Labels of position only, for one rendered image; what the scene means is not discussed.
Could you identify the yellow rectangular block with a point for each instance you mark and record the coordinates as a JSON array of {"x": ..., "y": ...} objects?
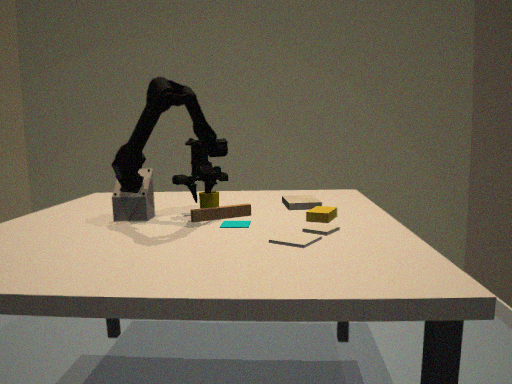
[{"x": 322, "y": 214}]

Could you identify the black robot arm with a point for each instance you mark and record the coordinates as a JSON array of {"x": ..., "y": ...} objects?
[{"x": 161, "y": 95}]

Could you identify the brown flat bar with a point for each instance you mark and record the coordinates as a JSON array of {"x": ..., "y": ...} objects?
[{"x": 221, "y": 212}]

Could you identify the olive yellow cup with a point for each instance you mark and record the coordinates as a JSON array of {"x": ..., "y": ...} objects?
[{"x": 209, "y": 200}]

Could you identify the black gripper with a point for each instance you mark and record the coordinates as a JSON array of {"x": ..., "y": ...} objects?
[{"x": 190, "y": 180}]

